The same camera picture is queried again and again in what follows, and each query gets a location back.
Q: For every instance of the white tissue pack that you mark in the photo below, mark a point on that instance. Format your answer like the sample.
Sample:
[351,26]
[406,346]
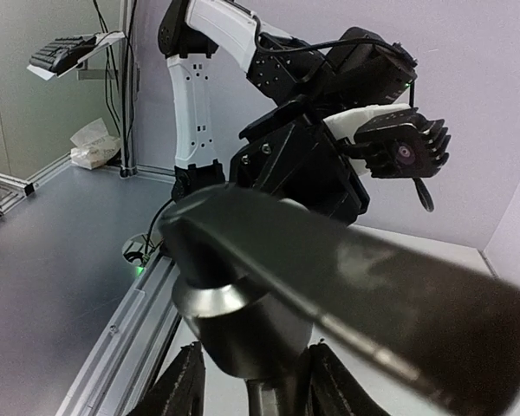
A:
[93,145]

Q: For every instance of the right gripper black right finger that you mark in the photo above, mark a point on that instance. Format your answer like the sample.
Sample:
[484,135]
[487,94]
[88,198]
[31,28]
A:
[333,390]

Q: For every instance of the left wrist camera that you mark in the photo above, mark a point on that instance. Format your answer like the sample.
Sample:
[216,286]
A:
[391,141]

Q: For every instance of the black keyboard on stand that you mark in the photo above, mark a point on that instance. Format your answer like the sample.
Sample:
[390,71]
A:
[66,53]

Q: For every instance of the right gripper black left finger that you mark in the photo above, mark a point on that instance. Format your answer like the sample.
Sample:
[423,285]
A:
[180,390]

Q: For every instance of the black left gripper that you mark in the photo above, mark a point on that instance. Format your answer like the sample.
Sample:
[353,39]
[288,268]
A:
[290,151]

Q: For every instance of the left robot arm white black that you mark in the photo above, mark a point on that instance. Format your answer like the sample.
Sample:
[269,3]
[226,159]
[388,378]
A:
[190,33]

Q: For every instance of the aluminium front rail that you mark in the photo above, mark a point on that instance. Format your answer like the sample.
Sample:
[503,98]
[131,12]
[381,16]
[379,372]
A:
[125,361]

